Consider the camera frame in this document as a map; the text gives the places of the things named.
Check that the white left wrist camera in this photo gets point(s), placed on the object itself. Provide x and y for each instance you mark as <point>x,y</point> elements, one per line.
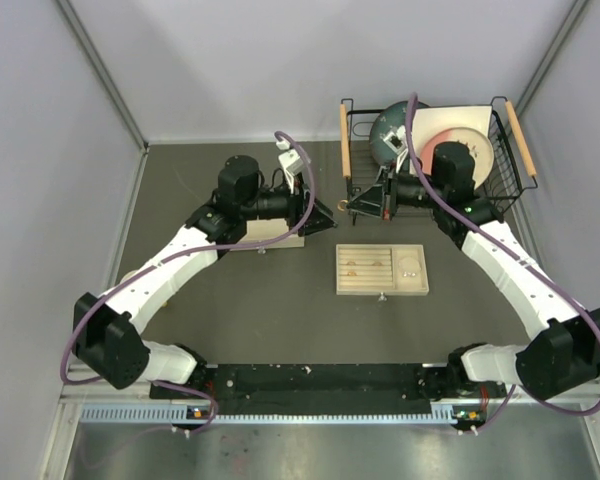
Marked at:
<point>291,164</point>

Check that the blue slotted cable duct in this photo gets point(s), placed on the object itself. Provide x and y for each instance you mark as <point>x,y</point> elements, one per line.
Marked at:
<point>183,414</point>

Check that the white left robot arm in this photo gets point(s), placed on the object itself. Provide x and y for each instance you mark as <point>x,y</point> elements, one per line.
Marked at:
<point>109,327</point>

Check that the left wooden rack handle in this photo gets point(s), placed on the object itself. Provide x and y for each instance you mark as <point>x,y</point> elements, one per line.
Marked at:
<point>345,148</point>

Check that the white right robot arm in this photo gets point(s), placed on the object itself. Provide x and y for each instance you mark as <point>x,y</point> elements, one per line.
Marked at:
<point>563,351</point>

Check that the pink and cream round plate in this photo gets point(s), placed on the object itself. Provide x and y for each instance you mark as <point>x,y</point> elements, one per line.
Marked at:
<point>480,149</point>

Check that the right wooden rack handle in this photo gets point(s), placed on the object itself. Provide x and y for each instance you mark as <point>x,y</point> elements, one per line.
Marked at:
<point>520,139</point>

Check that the wooden rack handle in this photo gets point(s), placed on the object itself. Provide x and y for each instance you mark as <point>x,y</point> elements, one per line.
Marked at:
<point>345,148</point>
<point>520,139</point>

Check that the beige velvet jewelry tray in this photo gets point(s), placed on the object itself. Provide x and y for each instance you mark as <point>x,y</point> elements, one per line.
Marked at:
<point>391,269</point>

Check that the yellow mug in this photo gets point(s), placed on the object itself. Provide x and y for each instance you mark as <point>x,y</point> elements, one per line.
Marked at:
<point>131,274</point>

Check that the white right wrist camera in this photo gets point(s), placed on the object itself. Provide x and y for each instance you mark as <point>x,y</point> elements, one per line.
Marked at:
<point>396,140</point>

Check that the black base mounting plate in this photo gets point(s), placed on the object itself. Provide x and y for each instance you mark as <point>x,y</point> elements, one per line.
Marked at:
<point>335,388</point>

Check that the white square plate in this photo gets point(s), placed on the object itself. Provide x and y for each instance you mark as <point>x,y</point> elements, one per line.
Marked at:
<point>430,122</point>

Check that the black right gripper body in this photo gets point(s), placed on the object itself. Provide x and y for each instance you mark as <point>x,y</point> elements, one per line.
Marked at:
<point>390,184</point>

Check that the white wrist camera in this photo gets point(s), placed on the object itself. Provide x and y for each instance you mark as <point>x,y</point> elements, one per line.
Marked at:
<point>291,164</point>
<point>396,140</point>

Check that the black wire dish rack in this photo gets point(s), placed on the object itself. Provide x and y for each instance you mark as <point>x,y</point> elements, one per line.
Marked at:
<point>505,180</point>

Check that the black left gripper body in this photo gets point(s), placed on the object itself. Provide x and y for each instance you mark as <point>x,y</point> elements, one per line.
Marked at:
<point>299,198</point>

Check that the clear lidded beige box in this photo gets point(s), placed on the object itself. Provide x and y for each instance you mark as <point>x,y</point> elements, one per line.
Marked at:
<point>259,231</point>

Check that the dark green round plate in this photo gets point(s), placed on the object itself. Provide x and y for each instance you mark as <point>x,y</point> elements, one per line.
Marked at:
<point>390,118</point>

